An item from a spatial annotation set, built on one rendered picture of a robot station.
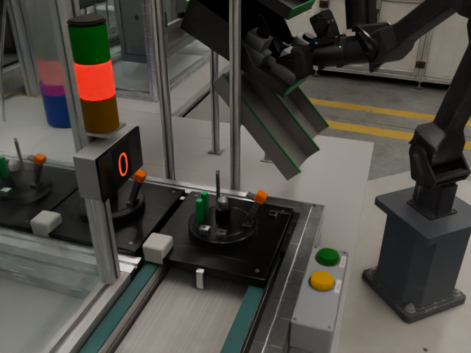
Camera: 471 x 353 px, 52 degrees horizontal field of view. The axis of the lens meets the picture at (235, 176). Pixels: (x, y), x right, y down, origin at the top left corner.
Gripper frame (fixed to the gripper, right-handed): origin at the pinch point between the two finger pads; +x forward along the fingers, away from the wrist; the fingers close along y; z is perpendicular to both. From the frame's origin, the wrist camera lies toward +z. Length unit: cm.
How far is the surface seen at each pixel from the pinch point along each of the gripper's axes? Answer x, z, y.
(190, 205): 18.0, -25.5, 24.7
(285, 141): 7.0, -20.4, -2.1
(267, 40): 4.5, 4.6, 2.8
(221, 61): 91, -15, -101
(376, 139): 65, -106, -240
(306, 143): 3.3, -22.4, -5.7
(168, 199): 23.4, -24.1, 25.2
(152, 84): 83, -11, -42
